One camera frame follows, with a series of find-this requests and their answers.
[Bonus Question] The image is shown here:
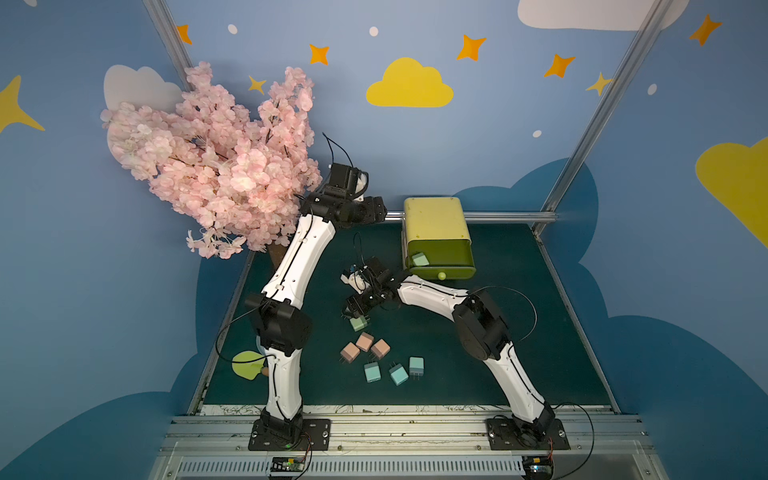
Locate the blue plug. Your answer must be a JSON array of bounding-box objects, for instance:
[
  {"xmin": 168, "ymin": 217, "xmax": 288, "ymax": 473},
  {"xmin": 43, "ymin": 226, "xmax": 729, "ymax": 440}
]
[
  {"xmin": 408, "ymin": 356, "xmax": 425, "ymax": 378},
  {"xmin": 364, "ymin": 362, "xmax": 382, "ymax": 383},
  {"xmin": 389, "ymin": 363, "xmax": 409, "ymax": 386}
]

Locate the right controller board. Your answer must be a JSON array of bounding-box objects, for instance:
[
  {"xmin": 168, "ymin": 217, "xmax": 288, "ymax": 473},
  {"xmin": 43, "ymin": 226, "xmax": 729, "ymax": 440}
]
[{"xmin": 522, "ymin": 456, "xmax": 553, "ymax": 478}]

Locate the back aluminium rail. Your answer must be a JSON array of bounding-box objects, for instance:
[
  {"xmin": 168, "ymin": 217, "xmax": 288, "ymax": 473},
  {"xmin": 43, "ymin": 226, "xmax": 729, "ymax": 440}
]
[{"xmin": 296, "ymin": 209, "xmax": 559, "ymax": 225}]

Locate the green yellow brush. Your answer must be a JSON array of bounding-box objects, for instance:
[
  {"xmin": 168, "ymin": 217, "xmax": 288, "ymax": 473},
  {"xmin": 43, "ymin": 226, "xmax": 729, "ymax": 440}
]
[{"xmin": 231, "ymin": 350, "xmax": 269, "ymax": 381}]

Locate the pink plug left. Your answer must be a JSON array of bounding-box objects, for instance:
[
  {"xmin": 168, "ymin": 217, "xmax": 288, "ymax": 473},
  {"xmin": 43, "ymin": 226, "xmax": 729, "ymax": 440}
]
[{"xmin": 340, "ymin": 342, "xmax": 361, "ymax": 363}]

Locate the pink plug right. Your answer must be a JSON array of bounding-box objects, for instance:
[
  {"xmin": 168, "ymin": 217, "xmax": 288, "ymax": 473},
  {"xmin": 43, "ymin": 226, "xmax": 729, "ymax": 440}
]
[{"xmin": 370, "ymin": 339, "xmax": 391, "ymax": 360}]

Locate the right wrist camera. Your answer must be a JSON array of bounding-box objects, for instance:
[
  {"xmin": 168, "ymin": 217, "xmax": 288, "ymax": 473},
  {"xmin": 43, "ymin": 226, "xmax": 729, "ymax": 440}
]
[{"xmin": 341, "ymin": 272, "xmax": 369, "ymax": 294}]

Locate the blue plug middle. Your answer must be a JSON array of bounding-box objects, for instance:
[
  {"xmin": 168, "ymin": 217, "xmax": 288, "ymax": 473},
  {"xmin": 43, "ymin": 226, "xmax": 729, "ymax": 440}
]
[{"xmin": 389, "ymin": 363, "xmax": 409, "ymax": 386}]

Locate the pink plug middle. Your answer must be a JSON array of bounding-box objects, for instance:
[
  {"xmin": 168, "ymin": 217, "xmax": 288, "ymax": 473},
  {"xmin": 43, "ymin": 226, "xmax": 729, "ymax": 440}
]
[{"xmin": 355, "ymin": 332, "xmax": 374, "ymax": 352}]

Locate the blue dustpan scoop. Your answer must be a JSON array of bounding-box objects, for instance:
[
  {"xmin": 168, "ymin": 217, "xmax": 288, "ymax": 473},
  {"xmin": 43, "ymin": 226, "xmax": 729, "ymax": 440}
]
[{"xmin": 254, "ymin": 335, "xmax": 267, "ymax": 355}]

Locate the yellow green drawer cabinet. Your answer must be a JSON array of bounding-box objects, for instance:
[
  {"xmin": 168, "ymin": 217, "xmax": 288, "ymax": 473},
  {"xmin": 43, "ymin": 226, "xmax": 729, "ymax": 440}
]
[{"xmin": 404, "ymin": 197, "xmax": 472, "ymax": 263}]

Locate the pink cherry blossom tree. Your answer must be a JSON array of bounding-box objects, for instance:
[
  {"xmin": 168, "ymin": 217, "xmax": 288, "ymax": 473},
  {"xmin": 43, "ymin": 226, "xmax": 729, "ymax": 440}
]
[{"xmin": 101, "ymin": 62, "xmax": 322, "ymax": 259}]

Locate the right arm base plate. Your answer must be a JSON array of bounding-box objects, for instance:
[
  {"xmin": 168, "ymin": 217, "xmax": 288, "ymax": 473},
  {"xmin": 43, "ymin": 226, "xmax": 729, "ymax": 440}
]
[{"xmin": 485, "ymin": 415, "xmax": 571, "ymax": 451}]

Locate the blue plug left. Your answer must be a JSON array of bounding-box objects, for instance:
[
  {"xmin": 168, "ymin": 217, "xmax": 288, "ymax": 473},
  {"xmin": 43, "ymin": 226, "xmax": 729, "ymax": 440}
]
[{"xmin": 364, "ymin": 362, "xmax": 382, "ymax": 383}]

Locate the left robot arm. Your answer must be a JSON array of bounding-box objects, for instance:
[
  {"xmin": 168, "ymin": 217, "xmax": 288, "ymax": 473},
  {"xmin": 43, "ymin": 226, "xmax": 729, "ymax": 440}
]
[{"xmin": 246, "ymin": 195, "xmax": 387, "ymax": 423}]

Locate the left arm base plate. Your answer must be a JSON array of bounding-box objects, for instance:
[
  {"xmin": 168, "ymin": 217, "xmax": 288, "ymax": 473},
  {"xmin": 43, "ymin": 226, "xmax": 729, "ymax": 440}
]
[{"xmin": 247, "ymin": 418, "xmax": 332, "ymax": 451}]

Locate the controller board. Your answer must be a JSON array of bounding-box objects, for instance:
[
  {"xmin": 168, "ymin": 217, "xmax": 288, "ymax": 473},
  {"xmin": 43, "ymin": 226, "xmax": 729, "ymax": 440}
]
[
  {"xmin": 269, "ymin": 457, "xmax": 306, "ymax": 474},
  {"xmin": 522, "ymin": 456, "xmax": 553, "ymax": 478}
]

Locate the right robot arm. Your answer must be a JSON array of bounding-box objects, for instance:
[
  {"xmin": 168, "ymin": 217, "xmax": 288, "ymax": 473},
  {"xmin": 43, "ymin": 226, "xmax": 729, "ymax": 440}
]
[{"xmin": 341, "ymin": 257, "xmax": 555, "ymax": 440}]

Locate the green plug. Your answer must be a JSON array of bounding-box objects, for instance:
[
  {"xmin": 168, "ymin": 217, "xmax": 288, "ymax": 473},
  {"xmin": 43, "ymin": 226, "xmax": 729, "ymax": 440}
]
[
  {"xmin": 349, "ymin": 316, "xmax": 369, "ymax": 332},
  {"xmin": 410, "ymin": 252, "xmax": 430, "ymax": 267}
]

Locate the pink plug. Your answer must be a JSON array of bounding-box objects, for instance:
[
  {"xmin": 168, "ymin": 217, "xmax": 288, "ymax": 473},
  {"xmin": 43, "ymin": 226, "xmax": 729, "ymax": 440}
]
[
  {"xmin": 355, "ymin": 332, "xmax": 374, "ymax": 352},
  {"xmin": 370, "ymin": 339, "xmax": 391, "ymax": 360},
  {"xmin": 340, "ymin": 342, "xmax": 361, "ymax": 363}
]

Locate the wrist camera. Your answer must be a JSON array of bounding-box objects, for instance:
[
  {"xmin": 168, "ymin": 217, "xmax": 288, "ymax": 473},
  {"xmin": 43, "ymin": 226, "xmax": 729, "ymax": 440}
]
[
  {"xmin": 323, "ymin": 163, "xmax": 369, "ymax": 200},
  {"xmin": 341, "ymin": 272, "xmax": 369, "ymax": 294}
]

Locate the left controller board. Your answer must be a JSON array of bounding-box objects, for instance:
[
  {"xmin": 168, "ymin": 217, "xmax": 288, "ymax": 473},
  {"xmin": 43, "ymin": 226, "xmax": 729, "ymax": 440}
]
[{"xmin": 269, "ymin": 457, "xmax": 306, "ymax": 474}]

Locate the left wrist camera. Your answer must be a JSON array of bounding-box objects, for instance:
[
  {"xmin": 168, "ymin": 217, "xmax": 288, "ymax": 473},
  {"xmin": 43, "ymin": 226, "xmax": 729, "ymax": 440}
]
[{"xmin": 323, "ymin": 163, "xmax": 369, "ymax": 200}]

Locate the blue plug right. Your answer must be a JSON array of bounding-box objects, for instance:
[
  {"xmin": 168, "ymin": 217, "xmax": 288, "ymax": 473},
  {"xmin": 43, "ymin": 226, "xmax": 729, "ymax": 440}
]
[{"xmin": 408, "ymin": 356, "xmax": 425, "ymax": 378}]

